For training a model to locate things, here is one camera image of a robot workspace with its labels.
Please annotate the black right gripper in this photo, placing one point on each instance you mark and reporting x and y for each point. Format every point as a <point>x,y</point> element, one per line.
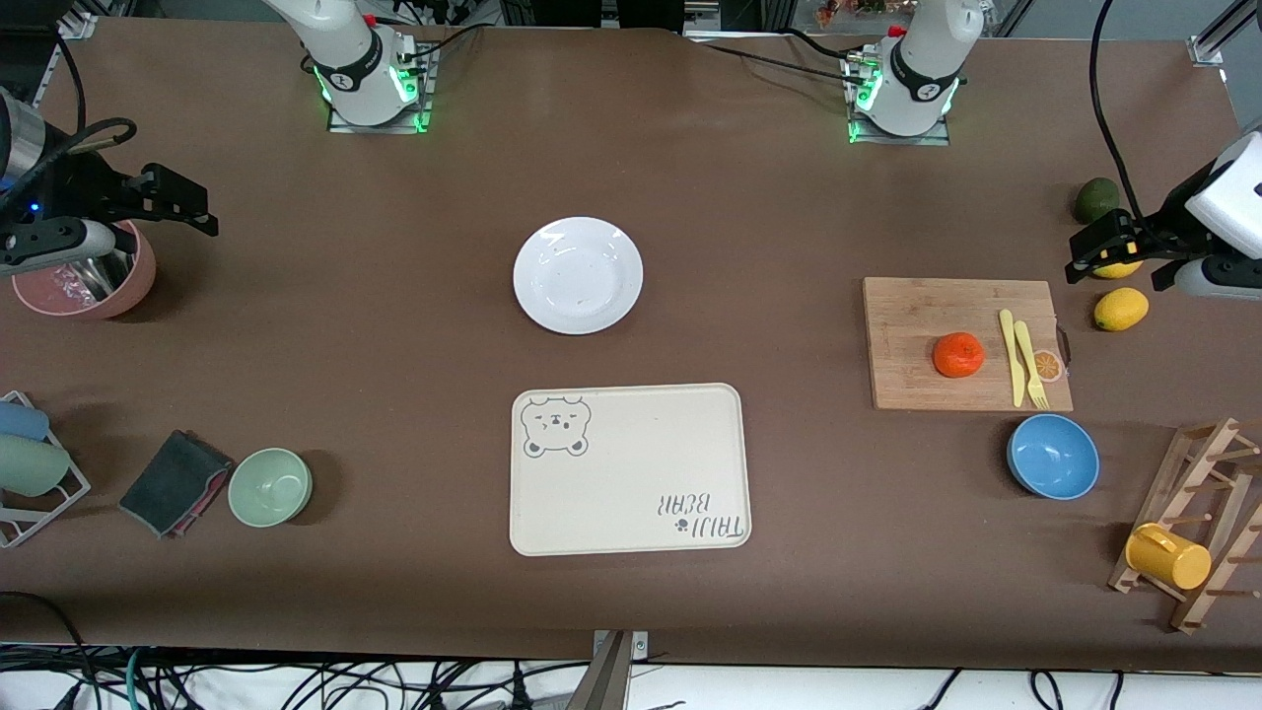
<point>81,183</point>

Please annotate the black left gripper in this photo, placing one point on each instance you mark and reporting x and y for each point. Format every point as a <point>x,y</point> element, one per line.
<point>1170,223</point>

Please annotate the orange fruit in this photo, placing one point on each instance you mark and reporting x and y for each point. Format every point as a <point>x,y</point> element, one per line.
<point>958,355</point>

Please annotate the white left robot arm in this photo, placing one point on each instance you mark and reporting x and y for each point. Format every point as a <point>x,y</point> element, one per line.
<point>912,69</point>

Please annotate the white round plate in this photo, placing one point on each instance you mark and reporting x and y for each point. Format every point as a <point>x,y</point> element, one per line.
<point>577,276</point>

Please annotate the yellow lemon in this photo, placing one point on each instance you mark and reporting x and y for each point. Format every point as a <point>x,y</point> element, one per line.
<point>1121,310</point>
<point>1119,269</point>

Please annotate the dark green avocado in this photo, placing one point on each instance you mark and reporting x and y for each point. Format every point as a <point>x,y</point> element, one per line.
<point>1094,200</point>

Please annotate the pink bowl with steel inside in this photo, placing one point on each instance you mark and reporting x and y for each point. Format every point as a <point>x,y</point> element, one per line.
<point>133,286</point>

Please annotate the dried orange slice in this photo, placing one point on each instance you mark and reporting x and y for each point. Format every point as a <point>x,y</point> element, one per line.
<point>1051,368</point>

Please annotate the yellow plastic fork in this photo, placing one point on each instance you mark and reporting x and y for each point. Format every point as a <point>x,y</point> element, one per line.
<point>1027,355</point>

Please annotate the yellow plastic knife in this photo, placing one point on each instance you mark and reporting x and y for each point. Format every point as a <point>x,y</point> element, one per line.
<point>1013,360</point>

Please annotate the wooden cutting board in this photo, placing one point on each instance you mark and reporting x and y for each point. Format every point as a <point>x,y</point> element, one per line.
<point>917,335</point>

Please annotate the blue bowl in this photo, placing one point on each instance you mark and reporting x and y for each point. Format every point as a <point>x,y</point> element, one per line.
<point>1053,459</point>

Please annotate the wooden peg drying rack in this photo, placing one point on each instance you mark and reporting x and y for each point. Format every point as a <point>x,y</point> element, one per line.
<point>1176,498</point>

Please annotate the pale blue cup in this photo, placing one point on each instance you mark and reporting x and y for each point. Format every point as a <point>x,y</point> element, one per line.
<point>20,421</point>

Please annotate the dark grey folded cloth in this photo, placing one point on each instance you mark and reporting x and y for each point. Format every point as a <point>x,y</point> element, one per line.
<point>173,483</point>

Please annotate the pale green cup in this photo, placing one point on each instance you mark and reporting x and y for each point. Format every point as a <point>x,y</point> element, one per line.
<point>30,465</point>

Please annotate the pale green bowl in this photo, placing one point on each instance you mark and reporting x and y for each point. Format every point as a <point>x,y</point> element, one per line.
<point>268,488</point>

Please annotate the yellow mug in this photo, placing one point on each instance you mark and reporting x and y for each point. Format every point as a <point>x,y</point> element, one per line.
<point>1173,560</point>

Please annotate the black equipment box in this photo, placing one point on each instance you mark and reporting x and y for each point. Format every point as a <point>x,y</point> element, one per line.
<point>572,12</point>

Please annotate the cream tray with bear print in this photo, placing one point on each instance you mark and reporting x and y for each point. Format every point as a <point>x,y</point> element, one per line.
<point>631,463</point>

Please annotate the grey metal bar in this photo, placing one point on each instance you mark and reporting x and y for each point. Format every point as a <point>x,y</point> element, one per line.
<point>606,680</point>

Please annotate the aluminium frame profile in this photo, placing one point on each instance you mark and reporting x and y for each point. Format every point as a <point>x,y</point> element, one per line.
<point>79,25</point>
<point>1223,30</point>

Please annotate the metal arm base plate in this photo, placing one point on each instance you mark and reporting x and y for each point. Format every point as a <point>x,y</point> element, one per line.
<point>927,140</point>
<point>345,126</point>

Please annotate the metal table bracket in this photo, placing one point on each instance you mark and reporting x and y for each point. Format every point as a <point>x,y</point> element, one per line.
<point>639,646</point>

